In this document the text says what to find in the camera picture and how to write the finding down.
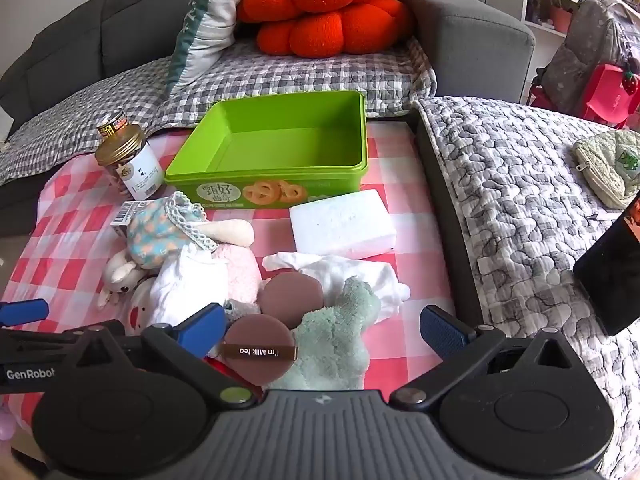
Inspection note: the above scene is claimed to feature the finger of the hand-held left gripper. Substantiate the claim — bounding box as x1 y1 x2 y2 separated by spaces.
0 299 83 350

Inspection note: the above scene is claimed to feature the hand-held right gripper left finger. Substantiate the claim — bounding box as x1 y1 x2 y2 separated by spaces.
65 302 257 408

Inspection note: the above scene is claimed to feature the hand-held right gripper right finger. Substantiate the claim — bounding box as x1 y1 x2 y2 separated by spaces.
390 305 596 408

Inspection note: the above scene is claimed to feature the brown powder puff with ribbon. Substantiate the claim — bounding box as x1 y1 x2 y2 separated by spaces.
222 314 297 388

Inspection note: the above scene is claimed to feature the white cloth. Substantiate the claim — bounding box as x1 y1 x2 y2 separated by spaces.
147 245 231 323

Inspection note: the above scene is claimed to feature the red and white plush toy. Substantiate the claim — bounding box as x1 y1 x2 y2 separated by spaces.
125 280 161 336

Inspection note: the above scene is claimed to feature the pink plush toy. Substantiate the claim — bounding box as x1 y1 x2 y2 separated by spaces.
212 245 263 306

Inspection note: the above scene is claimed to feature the plain brown powder puff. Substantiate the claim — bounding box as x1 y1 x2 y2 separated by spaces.
257 269 325 328

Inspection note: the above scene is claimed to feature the small white rabbit plush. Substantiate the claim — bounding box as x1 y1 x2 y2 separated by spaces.
96 252 151 311

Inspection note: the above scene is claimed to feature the blue floral plush doll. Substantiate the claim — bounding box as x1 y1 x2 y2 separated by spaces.
125 192 256 268

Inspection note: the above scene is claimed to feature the green towel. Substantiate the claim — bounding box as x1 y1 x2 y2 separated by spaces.
265 276 382 392

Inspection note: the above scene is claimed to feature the green plastic biscuit box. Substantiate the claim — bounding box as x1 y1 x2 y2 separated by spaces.
164 91 369 209

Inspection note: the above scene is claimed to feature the pink checked tablecloth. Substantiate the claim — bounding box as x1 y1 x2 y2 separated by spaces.
0 120 458 461

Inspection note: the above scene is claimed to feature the white glove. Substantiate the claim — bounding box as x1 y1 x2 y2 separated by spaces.
262 251 412 322

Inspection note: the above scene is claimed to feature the dark grey ottoman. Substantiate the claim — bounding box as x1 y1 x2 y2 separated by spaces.
405 110 481 311

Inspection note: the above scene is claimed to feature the white milk carton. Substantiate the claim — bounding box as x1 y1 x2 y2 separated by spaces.
111 200 151 238

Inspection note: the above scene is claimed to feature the white foam block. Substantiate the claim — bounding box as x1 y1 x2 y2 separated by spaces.
289 189 398 261

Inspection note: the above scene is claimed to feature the grey quilted blanket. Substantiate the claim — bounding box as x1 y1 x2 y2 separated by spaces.
412 96 640 480

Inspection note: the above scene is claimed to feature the glass jar with gold lid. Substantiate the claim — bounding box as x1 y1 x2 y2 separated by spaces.
95 124 167 202

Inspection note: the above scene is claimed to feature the black smartphone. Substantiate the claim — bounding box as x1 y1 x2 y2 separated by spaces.
572 195 640 337

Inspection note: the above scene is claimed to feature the tin can with yellow label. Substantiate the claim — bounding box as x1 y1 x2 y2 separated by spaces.
96 112 128 141

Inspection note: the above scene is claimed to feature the green quilted pouch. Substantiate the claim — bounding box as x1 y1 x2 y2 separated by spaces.
572 130 640 210

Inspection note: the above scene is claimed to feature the grey checkered blanket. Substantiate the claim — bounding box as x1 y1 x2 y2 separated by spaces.
0 35 438 186

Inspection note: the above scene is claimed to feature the grey sofa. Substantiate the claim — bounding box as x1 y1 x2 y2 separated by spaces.
0 0 536 241

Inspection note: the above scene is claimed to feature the red bag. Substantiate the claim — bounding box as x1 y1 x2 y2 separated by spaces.
530 62 640 131

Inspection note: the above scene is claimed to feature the grey backpack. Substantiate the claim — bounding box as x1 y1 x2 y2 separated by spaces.
541 0 640 118

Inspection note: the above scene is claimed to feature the teal and white pillow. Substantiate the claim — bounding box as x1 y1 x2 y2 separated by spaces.
165 0 273 98

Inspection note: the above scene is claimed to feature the red pot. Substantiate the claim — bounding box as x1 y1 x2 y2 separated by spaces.
549 2 575 35

